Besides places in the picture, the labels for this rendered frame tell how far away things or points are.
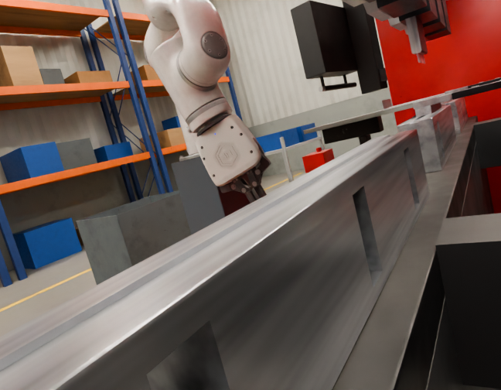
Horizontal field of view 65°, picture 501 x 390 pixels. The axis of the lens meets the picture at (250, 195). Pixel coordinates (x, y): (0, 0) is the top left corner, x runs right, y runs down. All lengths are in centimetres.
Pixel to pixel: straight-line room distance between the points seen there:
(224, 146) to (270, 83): 896
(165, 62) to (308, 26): 151
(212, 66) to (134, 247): 260
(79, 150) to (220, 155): 636
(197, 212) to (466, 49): 123
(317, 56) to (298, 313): 199
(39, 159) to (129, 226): 336
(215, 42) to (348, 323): 51
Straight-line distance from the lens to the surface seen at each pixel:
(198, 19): 68
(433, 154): 77
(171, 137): 770
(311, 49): 216
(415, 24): 97
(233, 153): 69
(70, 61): 823
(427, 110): 89
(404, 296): 32
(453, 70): 186
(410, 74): 188
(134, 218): 317
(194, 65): 66
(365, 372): 24
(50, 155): 638
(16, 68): 662
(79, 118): 793
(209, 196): 128
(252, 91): 993
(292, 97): 934
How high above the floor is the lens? 101
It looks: 8 degrees down
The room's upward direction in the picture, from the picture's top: 15 degrees counter-clockwise
